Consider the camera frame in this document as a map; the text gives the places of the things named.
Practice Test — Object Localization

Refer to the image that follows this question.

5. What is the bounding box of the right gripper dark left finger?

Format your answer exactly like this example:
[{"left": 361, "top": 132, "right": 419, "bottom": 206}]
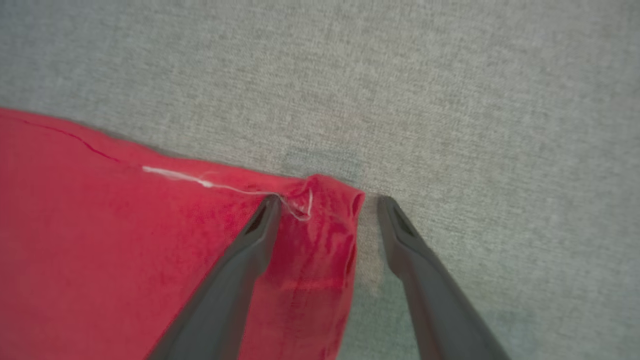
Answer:
[{"left": 147, "top": 195, "right": 283, "bottom": 360}]

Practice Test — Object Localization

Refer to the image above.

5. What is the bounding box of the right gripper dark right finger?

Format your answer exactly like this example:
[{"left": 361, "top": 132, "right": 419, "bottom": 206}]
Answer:
[{"left": 376, "top": 195, "right": 511, "bottom": 360}]

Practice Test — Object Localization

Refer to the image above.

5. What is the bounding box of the red and white Bulls jersey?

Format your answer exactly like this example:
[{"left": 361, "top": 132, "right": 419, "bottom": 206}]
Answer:
[{"left": 0, "top": 107, "right": 366, "bottom": 360}]

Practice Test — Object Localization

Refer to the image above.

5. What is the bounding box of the grey fabric sofa cushion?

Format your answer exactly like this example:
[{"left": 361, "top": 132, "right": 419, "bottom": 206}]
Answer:
[{"left": 0, "top": 0, "right": 640, "bottom": 360}]

